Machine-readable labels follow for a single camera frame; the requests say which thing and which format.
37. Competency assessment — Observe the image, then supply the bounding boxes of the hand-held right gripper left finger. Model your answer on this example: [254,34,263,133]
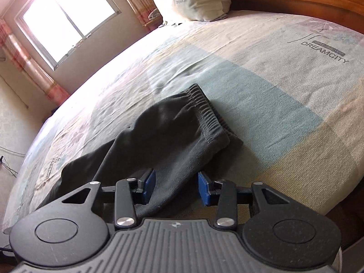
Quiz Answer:
[61,168,156,229]

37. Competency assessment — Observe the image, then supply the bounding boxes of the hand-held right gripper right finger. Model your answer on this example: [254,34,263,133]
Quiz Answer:
[197,171,293,229]

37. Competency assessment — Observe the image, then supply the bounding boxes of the dark grey pants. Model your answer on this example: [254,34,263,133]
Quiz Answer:
[43,84,243,219]

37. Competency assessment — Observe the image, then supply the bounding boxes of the patchwork floral bedsheet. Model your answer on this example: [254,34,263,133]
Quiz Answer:
[0,10,364,228]

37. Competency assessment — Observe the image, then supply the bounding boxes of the small wooden shelf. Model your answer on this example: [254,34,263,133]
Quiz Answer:
[142,17,164,33]

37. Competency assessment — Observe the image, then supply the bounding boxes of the window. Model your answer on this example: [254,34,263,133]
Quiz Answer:
[14,0,121,70]

